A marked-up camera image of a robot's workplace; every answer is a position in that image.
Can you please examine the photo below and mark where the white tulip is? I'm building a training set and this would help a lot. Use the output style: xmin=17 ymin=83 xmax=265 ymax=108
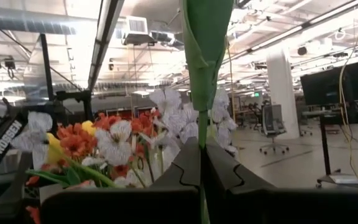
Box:
xmin=180 ymin=0 xmax=235 ymax=224

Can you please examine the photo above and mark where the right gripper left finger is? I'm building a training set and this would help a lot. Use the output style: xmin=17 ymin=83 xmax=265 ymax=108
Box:
xmin=40 ymin=136 xmax=203 ymax=224

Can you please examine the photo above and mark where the ceiling air unit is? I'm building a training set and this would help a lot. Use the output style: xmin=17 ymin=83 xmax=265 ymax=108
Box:
xmin=121 ymin=15 xmax=157 ymax=47

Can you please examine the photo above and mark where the grey office chair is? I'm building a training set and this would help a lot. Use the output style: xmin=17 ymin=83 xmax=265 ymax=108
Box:
xmin=259 ymin=103 xmax=291 ymax=156

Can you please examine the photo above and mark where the ceiling light strip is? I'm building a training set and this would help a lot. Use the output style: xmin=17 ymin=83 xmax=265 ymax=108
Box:
xmin=87 ymin=0 xmax=126 ymax=91

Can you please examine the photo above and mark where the white paper sheet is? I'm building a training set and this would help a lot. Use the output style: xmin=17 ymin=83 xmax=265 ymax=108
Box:
xmin=328 ymin=174 xmax=358 ymax=185

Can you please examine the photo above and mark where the small white flower bouquet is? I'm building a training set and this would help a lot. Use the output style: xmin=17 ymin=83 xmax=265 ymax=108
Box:
xmin=11 ymin=110 xmax=136 ymax=187

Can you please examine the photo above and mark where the silver air duct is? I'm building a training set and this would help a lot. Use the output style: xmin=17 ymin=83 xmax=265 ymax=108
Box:
xmin=0 ymin=5 xmax=101 ymax=35

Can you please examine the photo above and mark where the black rolling cart stand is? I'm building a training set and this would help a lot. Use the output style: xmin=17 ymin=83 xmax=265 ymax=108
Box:
xmin=301 ymin=105 xmax=358 ymax=190

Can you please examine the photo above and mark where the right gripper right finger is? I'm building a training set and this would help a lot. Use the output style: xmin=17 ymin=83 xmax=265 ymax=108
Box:
xmin=202 ymin=145 xmax=358 ymax=224

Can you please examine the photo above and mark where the yellow tulip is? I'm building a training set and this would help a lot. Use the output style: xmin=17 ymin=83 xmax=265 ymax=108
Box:
xmin=81 ymin=120 xmax=98 ymax=137
xmin=26 ymin=133 xmax=117 ymax=189

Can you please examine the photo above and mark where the black monitor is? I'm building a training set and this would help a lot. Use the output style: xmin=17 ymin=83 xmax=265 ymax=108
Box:
xmin=300 ymin=60 xmax=358 ymax=106

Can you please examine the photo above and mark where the white column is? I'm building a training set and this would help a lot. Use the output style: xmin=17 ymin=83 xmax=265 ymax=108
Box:
xmin=265 ymin=46 xmax=301 ymax=140

